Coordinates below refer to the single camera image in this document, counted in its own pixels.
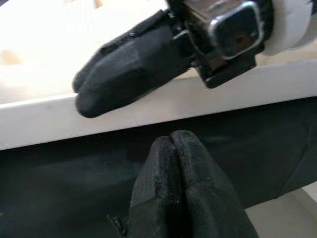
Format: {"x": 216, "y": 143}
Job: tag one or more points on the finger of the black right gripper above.
{"x": 119, "y": 42}
{"x": 128, "y": 79}

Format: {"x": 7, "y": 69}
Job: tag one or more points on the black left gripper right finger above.
{"x": 210, "y": 203}

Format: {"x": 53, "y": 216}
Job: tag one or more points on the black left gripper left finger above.
{"x": 158, "y": 198}

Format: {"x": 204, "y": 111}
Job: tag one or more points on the white plastic children table top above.
{"x": 49, "y": 49}

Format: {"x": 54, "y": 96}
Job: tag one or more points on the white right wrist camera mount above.
{"x": 289, "y": 24}

